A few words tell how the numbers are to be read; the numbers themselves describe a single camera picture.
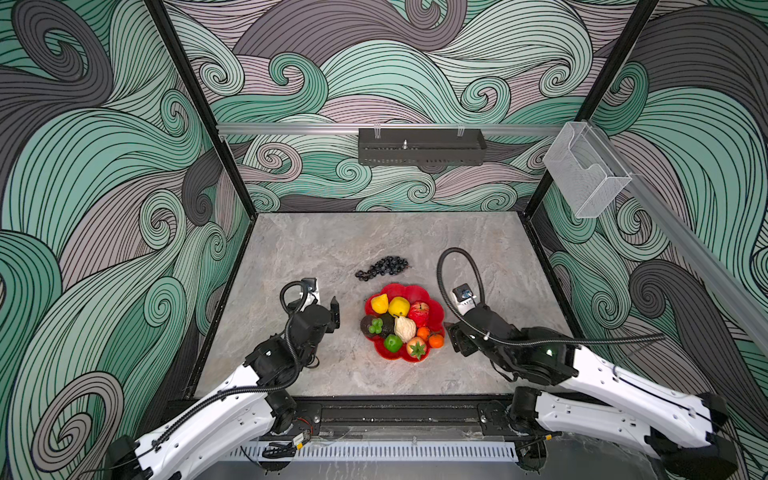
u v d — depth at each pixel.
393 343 0.80
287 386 0.51
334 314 0.69
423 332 0.85
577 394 0.46
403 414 0.74
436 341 0.79
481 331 0.48
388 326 0.84
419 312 0.85
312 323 0.55
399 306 0.88
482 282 0.61
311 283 0.65
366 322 0.81
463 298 0.60
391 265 1.00
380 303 0.87
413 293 0.93
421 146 0.96
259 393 0.50
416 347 0.79
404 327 0.83
